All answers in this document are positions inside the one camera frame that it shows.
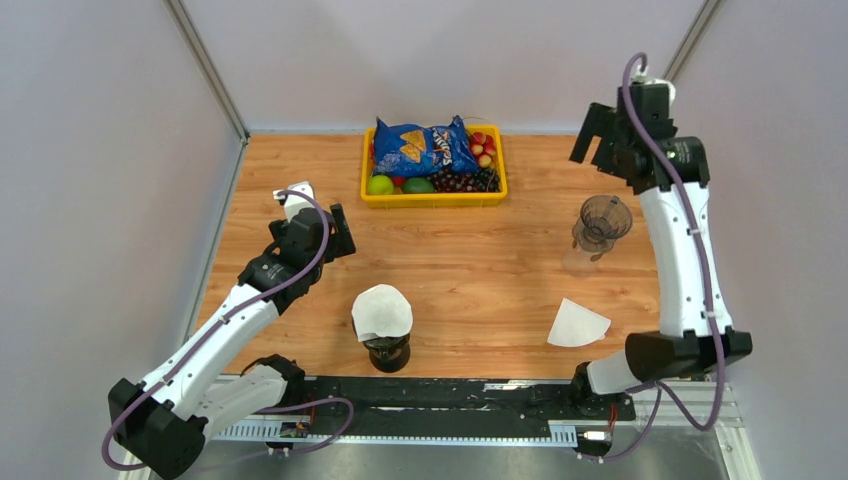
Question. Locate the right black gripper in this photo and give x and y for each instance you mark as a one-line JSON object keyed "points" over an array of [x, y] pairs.
{"points": [[600, 121]]}

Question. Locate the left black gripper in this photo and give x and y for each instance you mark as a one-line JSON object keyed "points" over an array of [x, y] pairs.
{"points": [[343, 244]]}

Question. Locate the white paper coffee filter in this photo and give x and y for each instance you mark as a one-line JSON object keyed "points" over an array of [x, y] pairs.
{"points": [[381, 311]]}

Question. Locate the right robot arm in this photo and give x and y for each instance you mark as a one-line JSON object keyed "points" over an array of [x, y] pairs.
{"points": [[669, 174]]}

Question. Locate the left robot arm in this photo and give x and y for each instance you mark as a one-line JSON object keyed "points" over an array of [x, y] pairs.
{"points": [[166, 419]]}

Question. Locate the dark coffee dripper on stand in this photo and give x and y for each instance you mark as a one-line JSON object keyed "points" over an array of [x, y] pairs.
{"points": [[387, 343]]}

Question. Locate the light green apple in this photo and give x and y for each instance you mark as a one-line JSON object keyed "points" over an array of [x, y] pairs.
{"points": [[380, 185]]}

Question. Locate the dark green avocado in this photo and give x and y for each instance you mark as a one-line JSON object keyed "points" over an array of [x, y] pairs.
{"points": [[418, 185]]}

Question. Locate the blue chips bag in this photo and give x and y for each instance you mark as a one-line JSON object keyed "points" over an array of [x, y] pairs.
{"points": [[410, 150]]}

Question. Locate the red peaches bunch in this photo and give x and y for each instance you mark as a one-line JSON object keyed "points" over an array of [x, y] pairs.
{"points": [[483, 148]]}

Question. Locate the dark purple grapes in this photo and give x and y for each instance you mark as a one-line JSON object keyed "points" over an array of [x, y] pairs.
{"points": [[485, 180]]}

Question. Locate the clear glass carafe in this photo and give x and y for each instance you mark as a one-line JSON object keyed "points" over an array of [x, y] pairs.
{"points": [[583, 260]]}

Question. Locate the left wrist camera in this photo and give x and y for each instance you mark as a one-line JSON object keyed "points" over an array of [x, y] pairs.
{"points": [[295, 197]]}

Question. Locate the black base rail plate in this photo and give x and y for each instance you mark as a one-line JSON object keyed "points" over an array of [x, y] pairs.
{"points": [[433, 408]]}

